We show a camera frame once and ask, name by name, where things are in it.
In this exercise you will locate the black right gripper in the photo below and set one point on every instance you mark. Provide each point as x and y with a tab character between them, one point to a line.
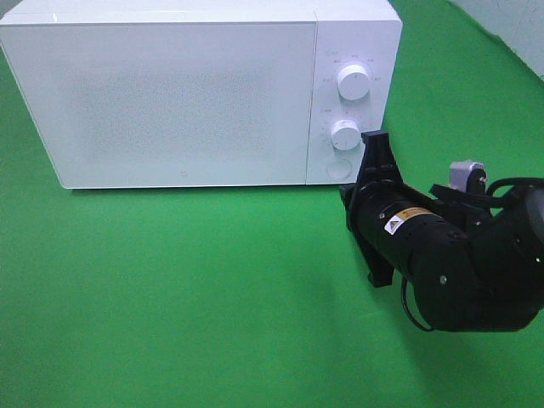
379	185

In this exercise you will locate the round white door release button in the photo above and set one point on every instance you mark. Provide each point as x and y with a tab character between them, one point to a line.
339	169

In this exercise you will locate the white microwave knob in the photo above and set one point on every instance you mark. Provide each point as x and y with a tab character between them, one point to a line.
353	81
345	135

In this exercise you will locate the white microwave door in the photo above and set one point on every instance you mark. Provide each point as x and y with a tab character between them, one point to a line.
161	105

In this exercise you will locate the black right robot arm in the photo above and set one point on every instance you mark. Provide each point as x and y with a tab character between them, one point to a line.
471	251

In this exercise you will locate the green table cloth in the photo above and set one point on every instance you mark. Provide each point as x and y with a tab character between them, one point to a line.
258	296

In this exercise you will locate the white microwave oven body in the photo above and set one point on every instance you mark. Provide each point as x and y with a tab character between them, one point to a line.
346	32

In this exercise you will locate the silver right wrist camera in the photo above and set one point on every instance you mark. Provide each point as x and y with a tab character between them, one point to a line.
468	176

